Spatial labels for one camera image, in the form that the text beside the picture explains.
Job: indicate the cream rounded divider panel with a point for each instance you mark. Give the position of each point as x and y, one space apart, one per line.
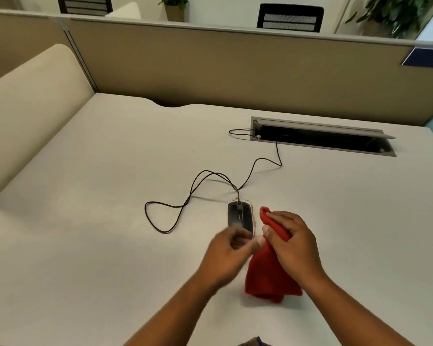
124 12
29 115

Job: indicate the person's left hand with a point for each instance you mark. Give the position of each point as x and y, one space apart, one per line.
222 259

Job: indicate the grey metal partition post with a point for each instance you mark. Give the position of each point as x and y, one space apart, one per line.
79 57

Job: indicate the large potted plant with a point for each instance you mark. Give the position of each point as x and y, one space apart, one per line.
393 14

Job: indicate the person's right forearm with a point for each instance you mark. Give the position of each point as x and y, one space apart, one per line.
353 320

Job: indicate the wide beige partition panel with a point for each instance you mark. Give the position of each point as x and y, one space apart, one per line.
238 68

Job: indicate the person's left forearm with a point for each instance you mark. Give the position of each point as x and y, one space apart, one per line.
177 317

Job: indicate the black office chair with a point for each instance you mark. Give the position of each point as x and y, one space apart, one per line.
290 19
84 5

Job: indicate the red cloth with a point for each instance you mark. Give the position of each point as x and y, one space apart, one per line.
267 277

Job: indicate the black computer mouse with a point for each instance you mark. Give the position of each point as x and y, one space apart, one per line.
238 216

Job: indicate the small potted plant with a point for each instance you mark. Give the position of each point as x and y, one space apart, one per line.
175 10

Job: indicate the blue number sign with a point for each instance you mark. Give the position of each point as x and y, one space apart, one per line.
425 58

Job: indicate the narrow beige partition panel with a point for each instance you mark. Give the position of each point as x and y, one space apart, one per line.
18 35

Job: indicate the person's right hand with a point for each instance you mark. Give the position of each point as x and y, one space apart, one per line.
301 255

